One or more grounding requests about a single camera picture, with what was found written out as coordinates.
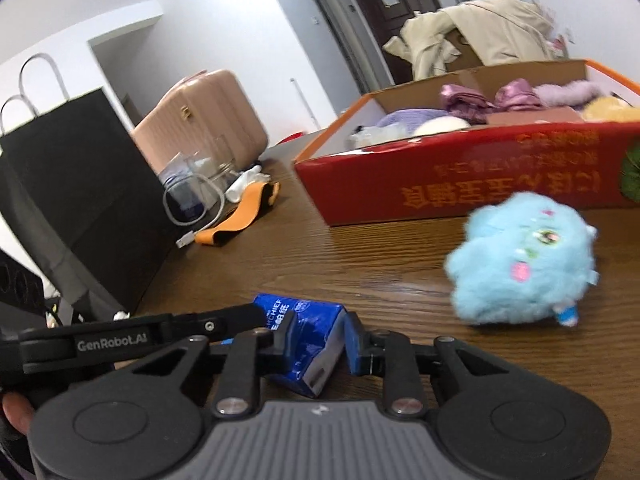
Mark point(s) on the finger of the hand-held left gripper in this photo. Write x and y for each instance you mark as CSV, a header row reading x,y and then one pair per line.
x,y
220,321

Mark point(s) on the blue tissue packet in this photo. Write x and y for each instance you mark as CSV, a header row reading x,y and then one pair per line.
x,y
317,340

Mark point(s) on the black paper bag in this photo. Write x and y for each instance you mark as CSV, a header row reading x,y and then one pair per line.
x,y
85,195

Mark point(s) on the grey interior door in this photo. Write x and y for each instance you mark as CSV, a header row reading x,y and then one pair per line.
x,y
330,35

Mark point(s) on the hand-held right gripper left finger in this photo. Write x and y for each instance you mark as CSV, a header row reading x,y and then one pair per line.
x,y
284,347

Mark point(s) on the pink fluffy plush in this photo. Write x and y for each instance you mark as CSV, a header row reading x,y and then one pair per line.
x,y
567,92

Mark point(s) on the person's left hand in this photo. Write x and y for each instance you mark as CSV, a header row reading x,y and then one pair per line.
x,y
17,412

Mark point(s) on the yellow plush toy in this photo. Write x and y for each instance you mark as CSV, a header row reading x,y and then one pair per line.
x,y
607,109

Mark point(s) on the beige coat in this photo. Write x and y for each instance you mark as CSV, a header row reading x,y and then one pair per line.
x,y
495,30

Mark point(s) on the black device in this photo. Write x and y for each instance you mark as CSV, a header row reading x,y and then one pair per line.
x,y
20,285

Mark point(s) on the red cardboard box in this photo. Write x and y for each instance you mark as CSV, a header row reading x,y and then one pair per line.
x,y
450,185

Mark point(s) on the dark entrance door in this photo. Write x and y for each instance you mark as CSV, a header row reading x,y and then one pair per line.
x,y
385,15

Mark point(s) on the crumpled white tissue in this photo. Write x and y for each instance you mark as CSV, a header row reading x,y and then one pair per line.
x,y
247,182

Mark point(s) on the cream soft ball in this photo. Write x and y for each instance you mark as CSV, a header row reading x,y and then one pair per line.
x,y
442,126

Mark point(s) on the pink suitcase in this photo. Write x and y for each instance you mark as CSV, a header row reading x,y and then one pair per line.
x,y
205,115

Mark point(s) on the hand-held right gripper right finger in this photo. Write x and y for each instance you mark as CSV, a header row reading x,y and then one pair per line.
x,y
356,345

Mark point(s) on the white fluffy plush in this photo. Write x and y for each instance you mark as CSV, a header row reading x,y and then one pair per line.
x,y
380,136

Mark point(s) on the light blue plush toy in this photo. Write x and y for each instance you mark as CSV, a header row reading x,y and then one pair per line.
x,y
520,260

